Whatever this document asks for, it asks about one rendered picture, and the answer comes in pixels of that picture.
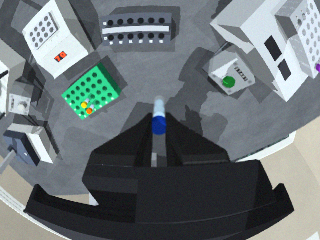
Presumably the orange-capped tube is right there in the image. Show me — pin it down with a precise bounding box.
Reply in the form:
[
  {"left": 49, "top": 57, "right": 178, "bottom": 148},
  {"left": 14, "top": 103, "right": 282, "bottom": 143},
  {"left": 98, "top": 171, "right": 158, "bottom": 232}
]
[{"left": 86, "top": 104, "right": 95, "bottom": 114}]

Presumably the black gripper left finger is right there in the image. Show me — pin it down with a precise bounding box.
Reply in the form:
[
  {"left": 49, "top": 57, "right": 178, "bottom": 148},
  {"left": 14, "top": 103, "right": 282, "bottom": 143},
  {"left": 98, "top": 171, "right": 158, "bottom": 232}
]
[{"left": 87, "top": 113, "right": 153, "bottom": 167}]

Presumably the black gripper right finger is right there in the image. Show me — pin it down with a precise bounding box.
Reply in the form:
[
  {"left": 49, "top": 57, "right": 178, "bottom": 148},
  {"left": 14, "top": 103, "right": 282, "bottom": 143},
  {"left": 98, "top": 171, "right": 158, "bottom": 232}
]
[{"left": 165, "top": 112, "right": 231, "bottom": 167}]

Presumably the green tube rack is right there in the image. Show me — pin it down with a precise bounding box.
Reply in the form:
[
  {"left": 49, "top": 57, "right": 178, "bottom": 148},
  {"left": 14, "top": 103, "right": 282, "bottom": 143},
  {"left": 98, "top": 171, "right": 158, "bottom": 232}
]
[{"left": 61, "top": 62, "right": 122, "bottom": 119}]

